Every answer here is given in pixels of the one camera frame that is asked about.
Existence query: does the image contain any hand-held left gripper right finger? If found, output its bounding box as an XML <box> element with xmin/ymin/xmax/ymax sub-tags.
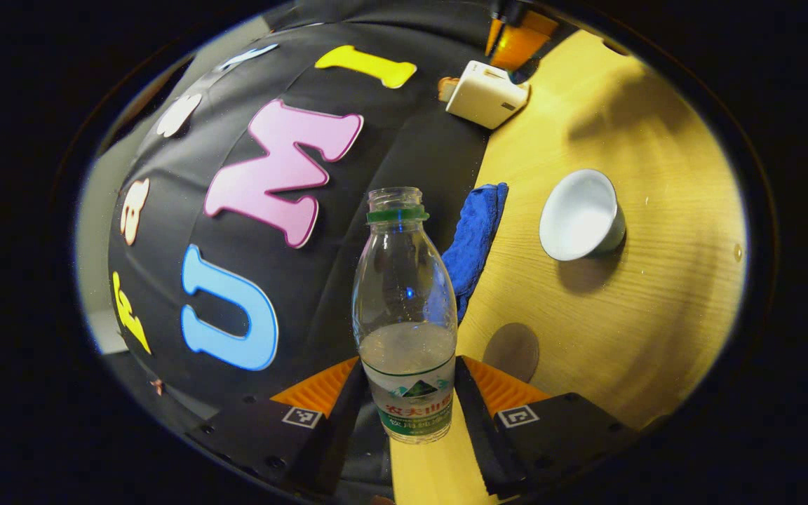
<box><xmin>453</xmin><ymin>355</ymin><xmax>640</xmax><ymax>500</ymax></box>

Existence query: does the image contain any white teacup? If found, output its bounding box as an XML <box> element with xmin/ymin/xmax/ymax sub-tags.
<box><xmin>539</xmin><ymin>168</ymin><xmax>627</xmax><ymax>262</ymax></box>

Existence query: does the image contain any round brown coaster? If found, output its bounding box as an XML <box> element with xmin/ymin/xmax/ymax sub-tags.
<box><xmin>482</xmin><ymin>322</ymin><xmax>540</xmax><ymax>384</ymax></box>

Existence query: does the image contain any black backdrop cloth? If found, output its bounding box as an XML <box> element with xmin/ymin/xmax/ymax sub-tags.
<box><xmin>95</xmin><ymin>0</ymin><xmax>503</xmax><ymax>485</ymax></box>

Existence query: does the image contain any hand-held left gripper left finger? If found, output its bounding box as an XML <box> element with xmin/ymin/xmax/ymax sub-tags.
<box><xmin>187</xmin><ymin>356</ymin><xmax>370</xmax><ymax>495</ymax></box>

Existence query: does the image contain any blue towel cloth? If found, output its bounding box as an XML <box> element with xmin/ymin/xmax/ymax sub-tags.
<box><xmin>441</xmin><ymin>182</ymin><xmax>510</xmax><ymax>323</ymax></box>

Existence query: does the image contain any white toaster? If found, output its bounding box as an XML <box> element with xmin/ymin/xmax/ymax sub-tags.
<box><xmin>445</xmin><ymin>60</ymin><xmax>530</xmax><ymax>130</ymax></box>

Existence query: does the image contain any clear plastic water bottle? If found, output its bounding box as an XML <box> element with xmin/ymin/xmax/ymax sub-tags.
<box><xmin>351</xmin><ymin>186</ymin><xmax>458</xmax><ymax>445</ymax></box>

